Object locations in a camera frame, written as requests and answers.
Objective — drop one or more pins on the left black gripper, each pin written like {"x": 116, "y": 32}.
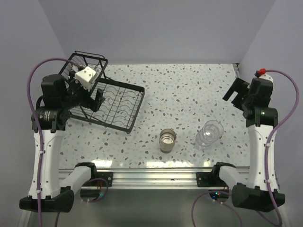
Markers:
{"x": 92, "y": 103}

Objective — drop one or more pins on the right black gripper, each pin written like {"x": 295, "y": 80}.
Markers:
{"x": 240, "y": 86}

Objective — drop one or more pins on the clear plastic cup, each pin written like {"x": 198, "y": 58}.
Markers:
{"x": 201, "y": 143}
{"x": 212, "y": 130}
{"x": 206, "y": 139}

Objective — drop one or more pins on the beige cup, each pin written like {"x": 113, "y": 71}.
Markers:
{"x": 167, "y": 142}
{"x": 166, "y": 148}
{"x": 168, "y": 136}

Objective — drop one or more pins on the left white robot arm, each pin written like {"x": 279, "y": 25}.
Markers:
{"x": 59, "y": 95}

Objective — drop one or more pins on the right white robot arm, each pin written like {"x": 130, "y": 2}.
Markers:
{"x": 259, "y": 191}

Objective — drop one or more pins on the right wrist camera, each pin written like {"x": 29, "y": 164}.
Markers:
{"x": 262, "y": 74}

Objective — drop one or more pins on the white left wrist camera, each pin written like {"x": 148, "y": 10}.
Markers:
{"x": 86, "y": 77}

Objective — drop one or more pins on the black wire dish rack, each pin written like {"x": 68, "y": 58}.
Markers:
{"x": 122, "y": 100}

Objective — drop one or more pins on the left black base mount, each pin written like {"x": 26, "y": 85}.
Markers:
{"x": 101, "y": 178}

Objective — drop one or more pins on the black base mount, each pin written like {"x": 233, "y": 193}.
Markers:
{"x": 101, "y": 178}
{"x": 208, "y": 179}

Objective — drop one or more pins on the aluminium mounting rail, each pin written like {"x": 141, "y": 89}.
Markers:
{"x": 154, "y": 178}

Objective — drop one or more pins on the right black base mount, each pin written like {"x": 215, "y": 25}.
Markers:
{"x": 208, "y": 179}

